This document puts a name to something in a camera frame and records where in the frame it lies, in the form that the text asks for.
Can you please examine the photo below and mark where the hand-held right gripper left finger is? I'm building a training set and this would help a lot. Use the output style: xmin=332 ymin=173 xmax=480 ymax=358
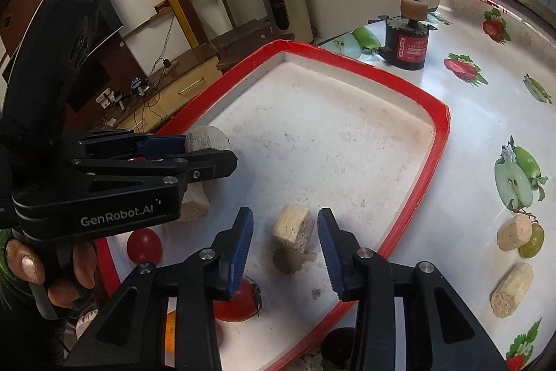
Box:
xmin=63 ymin=207 xmax=255 ymax=371

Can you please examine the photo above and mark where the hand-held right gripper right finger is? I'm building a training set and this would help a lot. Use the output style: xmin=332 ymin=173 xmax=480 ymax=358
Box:
xmin=317 ymin=208 xmax=509 ymax=371

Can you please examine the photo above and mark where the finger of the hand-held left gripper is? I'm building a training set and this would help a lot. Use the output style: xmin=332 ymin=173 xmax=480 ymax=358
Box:
xmin=65 ymin=148 xmax=238 ymax=198
xmin=72 ymin=130 xmax=189 ymax=163

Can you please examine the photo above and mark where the beige cork piece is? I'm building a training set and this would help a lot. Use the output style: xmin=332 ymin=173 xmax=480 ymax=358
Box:
xmin=271 ymin=203 xmax=316 ymax=253
xmin=180 ymin=182 xmax=211 ymax=223
xmin=496 ymin=215 xmax=533 ymax=252
xmin=490 ymin=263 xmax=534 ymax=317
xmin=185 ymin=126 xmax=231 ymax=154

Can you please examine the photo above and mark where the red tomato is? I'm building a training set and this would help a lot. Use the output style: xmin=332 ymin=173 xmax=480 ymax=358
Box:
xmin=127 ymin=228 xmax=163 ymax=266
xmin=213 ymin=275 xmax=262 ymax=323

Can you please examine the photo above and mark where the small orange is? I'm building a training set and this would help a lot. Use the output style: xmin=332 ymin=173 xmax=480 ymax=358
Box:
xmin=163 ymin=310 xmax=178 ymax=354

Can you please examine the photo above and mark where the red rimmed white tray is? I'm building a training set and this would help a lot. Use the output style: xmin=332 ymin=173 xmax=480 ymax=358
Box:
xmin=93 ymin=40 xmax=450 ymax=371

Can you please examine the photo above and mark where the person's left hand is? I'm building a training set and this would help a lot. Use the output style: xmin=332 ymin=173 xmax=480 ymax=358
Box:
xmin=4 ymin=236 xmax=99 ymax=308

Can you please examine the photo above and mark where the low wooden cabinet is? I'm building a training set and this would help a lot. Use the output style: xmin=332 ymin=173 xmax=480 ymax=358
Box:
xmin=104 ymin=45 xmax=227 ymax=132

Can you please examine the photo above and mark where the dark purple grape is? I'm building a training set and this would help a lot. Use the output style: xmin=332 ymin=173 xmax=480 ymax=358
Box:
xmin=320 ymin=328 xmax=358 ymax=369

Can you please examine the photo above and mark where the black flat screen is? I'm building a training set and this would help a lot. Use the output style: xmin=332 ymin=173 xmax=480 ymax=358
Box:
xmin=65 ymin=0 xmax=124 ymax=113

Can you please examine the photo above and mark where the pink striped cloth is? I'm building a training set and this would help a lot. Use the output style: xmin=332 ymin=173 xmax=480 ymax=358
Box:
xmin=75 ymin=307 xmax=100 ymax=340

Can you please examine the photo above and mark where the dark red labelled jar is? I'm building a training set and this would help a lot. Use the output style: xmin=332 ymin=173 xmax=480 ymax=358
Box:
xmin=379 ymin=15 xmax=437 ymax=72

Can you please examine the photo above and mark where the cork stopper with hole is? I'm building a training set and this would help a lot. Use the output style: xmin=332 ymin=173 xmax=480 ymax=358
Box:
xmin=400 ymin=0 xmax=428 ymax=21

